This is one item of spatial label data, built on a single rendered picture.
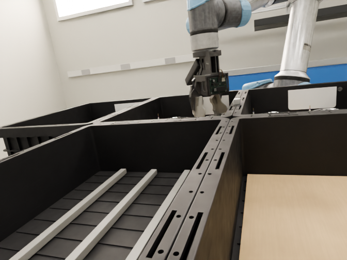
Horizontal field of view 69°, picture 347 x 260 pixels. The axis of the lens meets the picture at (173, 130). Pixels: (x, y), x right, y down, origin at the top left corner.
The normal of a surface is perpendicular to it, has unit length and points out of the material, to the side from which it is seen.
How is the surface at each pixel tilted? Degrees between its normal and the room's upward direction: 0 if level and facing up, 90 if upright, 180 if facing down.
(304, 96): 90
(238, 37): 90
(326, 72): 90
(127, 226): 0
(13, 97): 90
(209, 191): 0
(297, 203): 0
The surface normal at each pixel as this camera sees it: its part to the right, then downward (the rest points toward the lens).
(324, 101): -0.31, 0.27
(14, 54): 0.95, -0.04
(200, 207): -0.12, -0.96
